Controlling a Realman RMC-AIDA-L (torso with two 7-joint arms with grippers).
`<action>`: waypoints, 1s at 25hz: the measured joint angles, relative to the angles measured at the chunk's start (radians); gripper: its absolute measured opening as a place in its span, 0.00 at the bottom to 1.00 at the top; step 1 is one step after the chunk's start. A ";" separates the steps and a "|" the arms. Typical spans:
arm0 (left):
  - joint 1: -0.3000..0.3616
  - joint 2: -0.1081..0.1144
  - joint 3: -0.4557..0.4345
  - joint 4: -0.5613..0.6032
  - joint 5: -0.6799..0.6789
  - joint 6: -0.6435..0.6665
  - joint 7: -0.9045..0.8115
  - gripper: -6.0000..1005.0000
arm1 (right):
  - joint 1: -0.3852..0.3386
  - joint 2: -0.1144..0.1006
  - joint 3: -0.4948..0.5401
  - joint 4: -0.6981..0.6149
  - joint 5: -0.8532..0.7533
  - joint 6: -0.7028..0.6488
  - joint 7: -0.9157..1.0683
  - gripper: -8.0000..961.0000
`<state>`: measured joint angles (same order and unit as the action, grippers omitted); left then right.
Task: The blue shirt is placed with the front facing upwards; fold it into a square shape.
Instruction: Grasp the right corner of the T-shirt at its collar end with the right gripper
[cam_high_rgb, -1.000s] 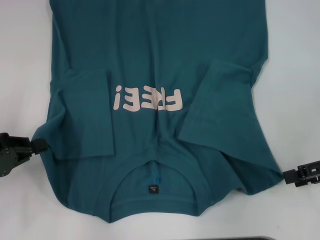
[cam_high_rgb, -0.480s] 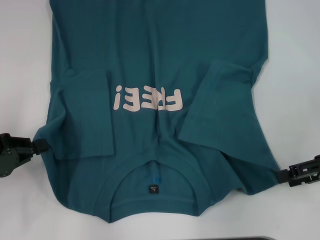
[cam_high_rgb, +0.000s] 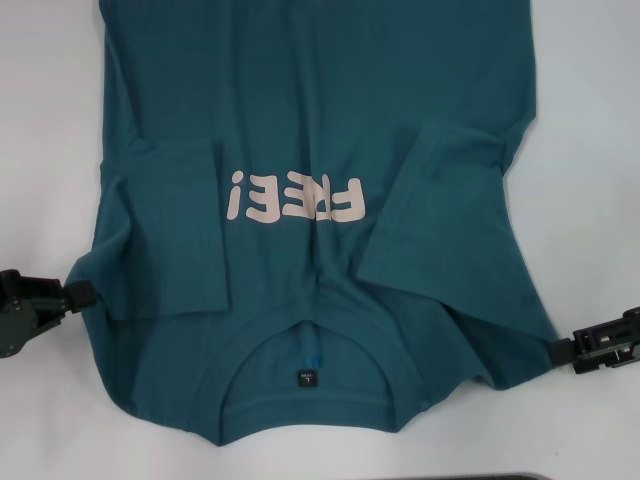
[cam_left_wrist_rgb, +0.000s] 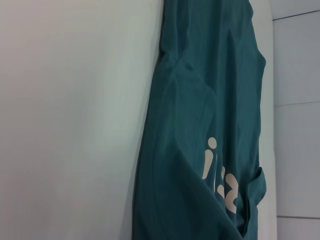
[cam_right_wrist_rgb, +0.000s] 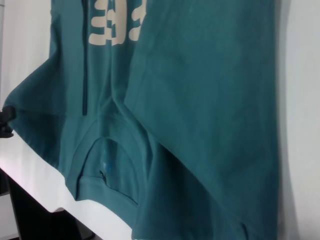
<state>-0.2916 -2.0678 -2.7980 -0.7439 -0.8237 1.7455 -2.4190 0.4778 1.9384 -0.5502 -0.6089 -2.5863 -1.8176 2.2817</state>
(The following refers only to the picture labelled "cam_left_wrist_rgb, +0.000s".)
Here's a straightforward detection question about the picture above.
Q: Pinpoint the teal T-shirt with pink print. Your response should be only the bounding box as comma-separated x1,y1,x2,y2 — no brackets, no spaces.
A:
129,0,268,240

